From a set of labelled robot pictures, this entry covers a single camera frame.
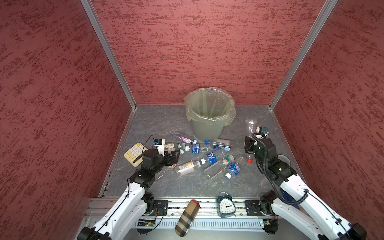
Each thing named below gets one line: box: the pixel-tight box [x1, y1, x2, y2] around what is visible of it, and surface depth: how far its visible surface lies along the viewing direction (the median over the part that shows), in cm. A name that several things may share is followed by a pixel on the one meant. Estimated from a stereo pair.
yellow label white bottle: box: [174, 158, 206, 176], surface depth 86 cm
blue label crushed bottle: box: [200, 152, 219, 165], surface depth 89 cm
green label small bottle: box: [177, 143, 185, 155], surface depth 94 cm
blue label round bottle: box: [224, 163, 241, 180], surface depth 84 cm
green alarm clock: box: [216, 191, 236, 219], surface depth 73 cm
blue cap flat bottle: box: [205, 138, 232, 152], surface depth 99 cm
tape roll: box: [276, 154, 292, 166], surface depth 95 cm
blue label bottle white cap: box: [192, 143, 211, 155], surface depth 92 cm
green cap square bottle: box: [203, 157, 231, 180], surface depth 89 cm
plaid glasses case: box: [175, 199, 200, 238], surface depth 70 cm
